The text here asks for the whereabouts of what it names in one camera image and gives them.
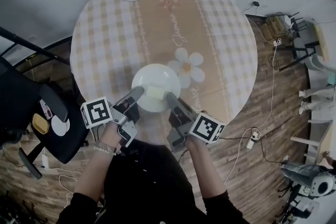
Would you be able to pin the gray chair black legs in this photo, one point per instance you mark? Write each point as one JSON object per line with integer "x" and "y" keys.
{"x": 312, "y": 59}

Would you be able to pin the white power strip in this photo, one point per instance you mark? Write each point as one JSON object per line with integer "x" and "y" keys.
{"x": 252, "y": 140}

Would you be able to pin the person's left forearm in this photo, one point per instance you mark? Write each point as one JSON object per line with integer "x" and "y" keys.
{"x": 92, "y": 175}

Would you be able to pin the white power adapter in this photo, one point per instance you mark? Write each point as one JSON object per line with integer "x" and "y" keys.
{"x": 46, "y": 161}

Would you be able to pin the light wooden table frame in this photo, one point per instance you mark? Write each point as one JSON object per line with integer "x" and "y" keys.
{"x": 317, "y": 139}

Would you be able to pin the yellow rectangular dish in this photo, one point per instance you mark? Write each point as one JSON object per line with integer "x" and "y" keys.
{"x": 40, "y": 123}

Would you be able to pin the white router black antennas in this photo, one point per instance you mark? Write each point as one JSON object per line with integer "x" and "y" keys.
{"x": 290, "y": 22}

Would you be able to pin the wooden crate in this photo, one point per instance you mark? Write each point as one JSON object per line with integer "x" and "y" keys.
{"x": 274, "y": 27}

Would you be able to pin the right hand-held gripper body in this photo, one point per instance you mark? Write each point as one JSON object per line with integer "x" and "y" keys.
{"x": 207, "y": 127}

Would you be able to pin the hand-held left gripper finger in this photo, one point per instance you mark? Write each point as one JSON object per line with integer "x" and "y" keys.
{"x": 136, "y": 94}

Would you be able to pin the person's left hand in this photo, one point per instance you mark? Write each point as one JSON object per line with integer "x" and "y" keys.
{"x": 109, "y": 135}

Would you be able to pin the small white plate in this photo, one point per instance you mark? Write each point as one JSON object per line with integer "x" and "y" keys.
{"x": 60, "y": 127}

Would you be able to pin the large white plate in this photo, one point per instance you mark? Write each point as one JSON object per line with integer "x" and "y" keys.
{"x": 155, "y": 74}

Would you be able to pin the black wall plug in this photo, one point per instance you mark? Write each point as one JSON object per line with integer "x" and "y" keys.
{"x": 255, "y": 4}

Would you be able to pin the small wooden table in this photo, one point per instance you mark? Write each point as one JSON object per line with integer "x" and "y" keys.
{"x": 321, "y": 39}

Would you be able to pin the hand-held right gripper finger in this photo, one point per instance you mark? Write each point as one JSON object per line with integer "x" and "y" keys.
{"x": 172, "y": 102}

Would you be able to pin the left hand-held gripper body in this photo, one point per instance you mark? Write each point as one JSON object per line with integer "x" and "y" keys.
{"x": 95, "y": 112}

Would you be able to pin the person's black clothing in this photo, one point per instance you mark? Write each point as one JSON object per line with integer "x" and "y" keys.
{"x": 147, "y": 186}

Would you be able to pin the person's right forearm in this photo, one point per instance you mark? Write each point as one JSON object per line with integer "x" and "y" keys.
{"x": 207, "y": 170}

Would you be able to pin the red-patterned card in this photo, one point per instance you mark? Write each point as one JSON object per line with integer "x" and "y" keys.
{"x": 46, "y": 110}

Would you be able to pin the round table with checkered cloth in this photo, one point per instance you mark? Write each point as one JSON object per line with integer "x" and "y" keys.
{"x": 110, "y": 34}

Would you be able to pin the black office chair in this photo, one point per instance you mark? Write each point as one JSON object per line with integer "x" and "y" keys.
{"x": 15, "y": 91}

